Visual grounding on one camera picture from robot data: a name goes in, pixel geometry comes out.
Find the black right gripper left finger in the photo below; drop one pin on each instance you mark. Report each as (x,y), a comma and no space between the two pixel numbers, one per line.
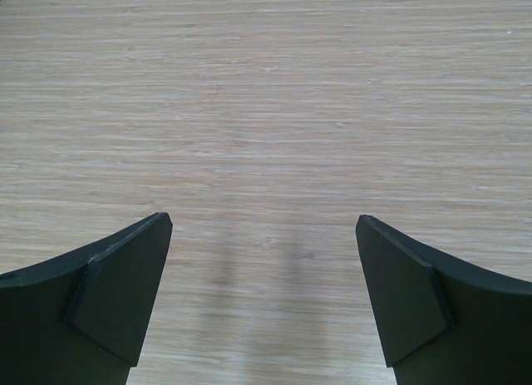
(82,317)

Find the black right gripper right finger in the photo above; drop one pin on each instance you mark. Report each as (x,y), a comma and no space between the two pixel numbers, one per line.
(440,319)

